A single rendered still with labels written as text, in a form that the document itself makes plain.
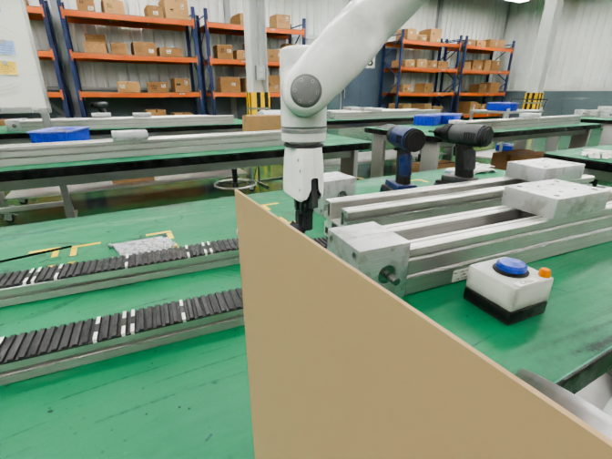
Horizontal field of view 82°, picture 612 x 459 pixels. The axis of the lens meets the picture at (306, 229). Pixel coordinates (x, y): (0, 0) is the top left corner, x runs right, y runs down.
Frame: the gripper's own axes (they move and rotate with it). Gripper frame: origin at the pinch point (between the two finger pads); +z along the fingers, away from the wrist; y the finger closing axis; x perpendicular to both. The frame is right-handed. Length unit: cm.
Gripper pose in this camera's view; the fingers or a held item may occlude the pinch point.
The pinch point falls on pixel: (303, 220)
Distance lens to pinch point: 71.7
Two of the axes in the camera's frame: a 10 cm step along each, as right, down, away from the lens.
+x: 9.2, -1.4, 3.8
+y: 4.0, 3.3, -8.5
